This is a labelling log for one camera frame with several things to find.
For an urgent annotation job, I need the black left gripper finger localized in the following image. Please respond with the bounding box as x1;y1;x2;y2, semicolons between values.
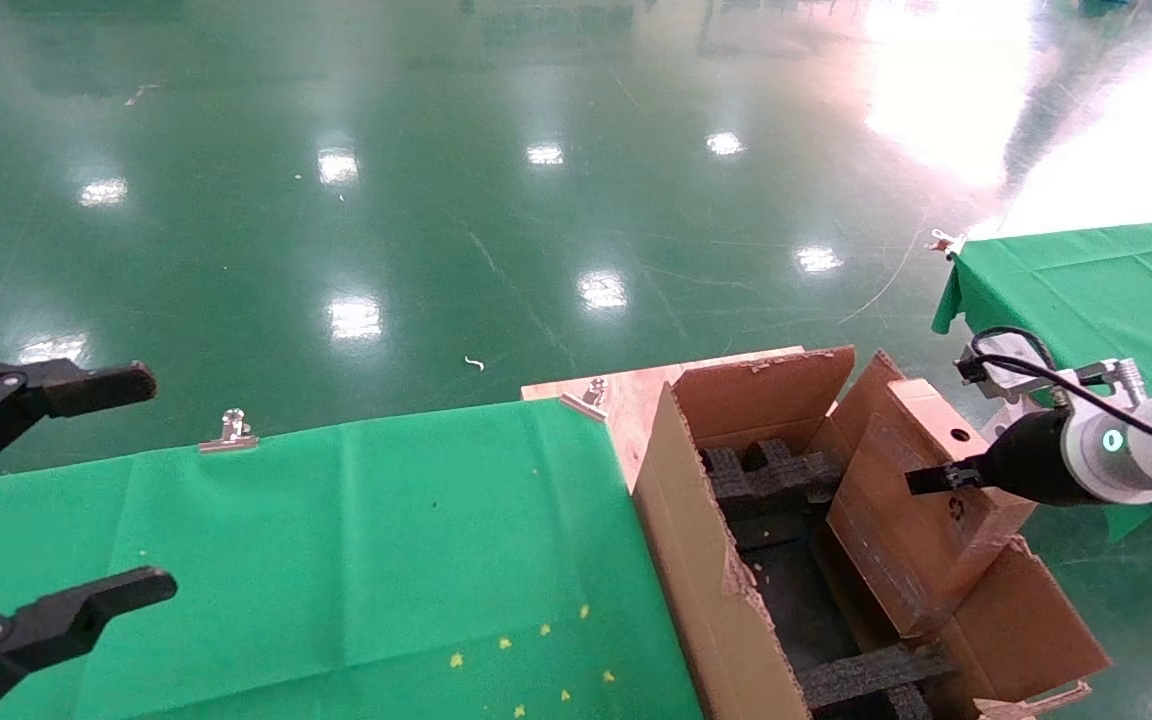
0;357;157;491
0;566;178;720

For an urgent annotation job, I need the large open cardboard carton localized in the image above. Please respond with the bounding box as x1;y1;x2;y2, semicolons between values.
631;345;1112;720

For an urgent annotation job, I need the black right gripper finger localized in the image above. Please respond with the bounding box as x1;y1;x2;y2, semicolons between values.
904;456;992;497

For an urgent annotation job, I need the black foam bottom liner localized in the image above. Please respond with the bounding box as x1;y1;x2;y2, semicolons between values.
736;515;857;681

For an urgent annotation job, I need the black camera cable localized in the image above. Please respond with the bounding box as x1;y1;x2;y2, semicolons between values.
971;327;1152;466

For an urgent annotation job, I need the large green tablecloth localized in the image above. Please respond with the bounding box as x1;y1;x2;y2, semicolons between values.
0;398;702;720

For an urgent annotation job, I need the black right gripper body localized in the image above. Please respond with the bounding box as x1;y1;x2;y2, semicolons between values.
981;408;1087;506

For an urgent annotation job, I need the black foam insert block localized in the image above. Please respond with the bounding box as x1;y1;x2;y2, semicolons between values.
798;648;952;720
701;440;842;521

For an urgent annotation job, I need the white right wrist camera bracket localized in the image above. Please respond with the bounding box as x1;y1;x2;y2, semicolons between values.
954;333;1152;411

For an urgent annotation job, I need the small cardboard box with hole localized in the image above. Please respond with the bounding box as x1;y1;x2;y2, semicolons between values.
824;378;1039;638

